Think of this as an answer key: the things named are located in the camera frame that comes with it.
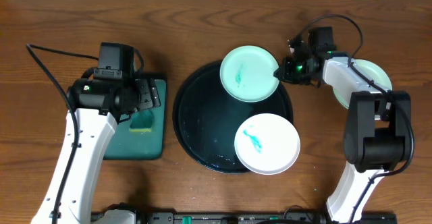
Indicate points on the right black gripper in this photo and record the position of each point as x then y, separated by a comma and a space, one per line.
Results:
287, 71

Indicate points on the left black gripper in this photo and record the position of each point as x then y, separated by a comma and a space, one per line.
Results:
148, 94

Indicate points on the green yellow sponge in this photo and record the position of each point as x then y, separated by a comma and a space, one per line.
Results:
142, 121

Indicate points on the pale green plate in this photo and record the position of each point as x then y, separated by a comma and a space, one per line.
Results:
246, 73

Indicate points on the mint green plate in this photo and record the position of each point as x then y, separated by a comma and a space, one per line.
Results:
374, 71

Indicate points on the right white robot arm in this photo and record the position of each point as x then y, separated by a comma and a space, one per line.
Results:
378, 138

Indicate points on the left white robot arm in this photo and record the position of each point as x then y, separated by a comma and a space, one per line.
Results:
101, 138

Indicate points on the dark rectangular water tray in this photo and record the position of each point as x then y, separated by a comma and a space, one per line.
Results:
126, 145

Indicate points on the round black serving tray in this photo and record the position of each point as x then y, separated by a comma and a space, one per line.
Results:
206, 118

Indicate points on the white plate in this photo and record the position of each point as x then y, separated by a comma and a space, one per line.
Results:
267, 144

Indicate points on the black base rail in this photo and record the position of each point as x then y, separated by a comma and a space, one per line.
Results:
171, 218

